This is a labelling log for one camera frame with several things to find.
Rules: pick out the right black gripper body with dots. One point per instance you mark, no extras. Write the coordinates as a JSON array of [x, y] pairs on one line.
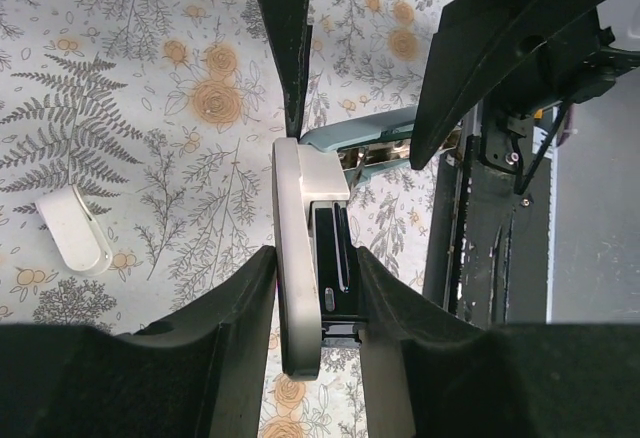
[[528, 112]]

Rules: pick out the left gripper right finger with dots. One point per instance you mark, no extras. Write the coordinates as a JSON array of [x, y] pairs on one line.
[[426, 373]]

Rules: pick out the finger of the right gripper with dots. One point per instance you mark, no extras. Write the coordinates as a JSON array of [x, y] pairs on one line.
[[289, 37], [478, 43]]

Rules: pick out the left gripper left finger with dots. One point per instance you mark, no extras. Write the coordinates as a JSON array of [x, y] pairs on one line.
[[197, 372]]

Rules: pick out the light blue stapler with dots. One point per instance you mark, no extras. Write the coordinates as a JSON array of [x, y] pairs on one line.
[[320, 300]]

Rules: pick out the small white stapler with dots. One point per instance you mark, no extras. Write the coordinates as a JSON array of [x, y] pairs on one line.
[[75, 231]]

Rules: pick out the floral table mat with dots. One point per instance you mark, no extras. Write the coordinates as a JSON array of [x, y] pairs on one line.
[[163, 113]]

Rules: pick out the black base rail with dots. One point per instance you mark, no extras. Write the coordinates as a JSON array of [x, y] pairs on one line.
[[490, 253]]

